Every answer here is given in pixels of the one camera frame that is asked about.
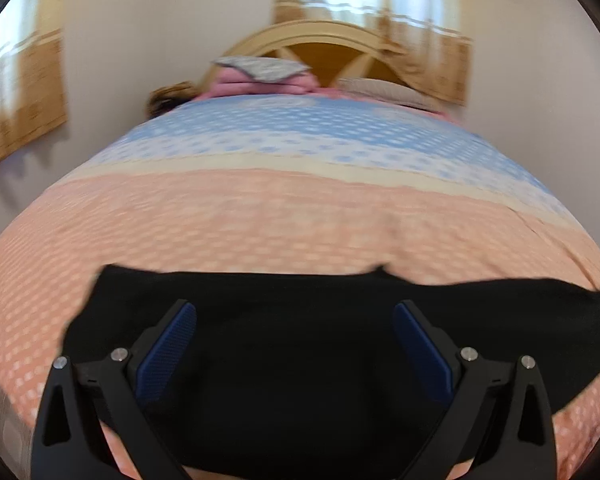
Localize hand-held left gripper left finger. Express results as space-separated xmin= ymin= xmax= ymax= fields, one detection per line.
xmin=30 ymin=300 xmax=197 ymax=480

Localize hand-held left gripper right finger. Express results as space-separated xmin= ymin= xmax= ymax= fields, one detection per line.
xmin=394 ymin=300 xmax=556 ymax=480

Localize black pants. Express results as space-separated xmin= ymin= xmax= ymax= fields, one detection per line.
xmin=62 ymin=265 xmax=600 ymax=476

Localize polka dot bed blanket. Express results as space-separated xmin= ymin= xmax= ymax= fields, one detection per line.
xmin=0 ymin=92 xmax=600 ymax=480

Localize brown patterned cloth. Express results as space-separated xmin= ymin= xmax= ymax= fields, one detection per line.
xmin=147 ymin=81 xmax=201 ymax=120

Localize striped pillow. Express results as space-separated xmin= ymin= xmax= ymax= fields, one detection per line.
xmin=336 ymin=77 xmax=443 ymax=111

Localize folded pink blanket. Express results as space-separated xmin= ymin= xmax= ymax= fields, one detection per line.
xmin=200 ymin=67 xmax=318 ymax=100

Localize grey floral pillow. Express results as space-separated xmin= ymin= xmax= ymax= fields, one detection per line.
xmin=211 ymin=56 xmax=311 ymax=83

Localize narrow beige floral curtain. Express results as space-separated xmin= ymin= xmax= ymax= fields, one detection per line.
xmin=0 ymin=0 xmax=70 ymax=178

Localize wide beige floral curtain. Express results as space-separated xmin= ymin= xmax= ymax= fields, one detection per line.
xmin=272 ymin=0 xmax=473 ymax=106

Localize cream wooden headboard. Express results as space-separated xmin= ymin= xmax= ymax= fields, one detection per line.
xmin=202 ymin=21 xmax=416 ymax=93

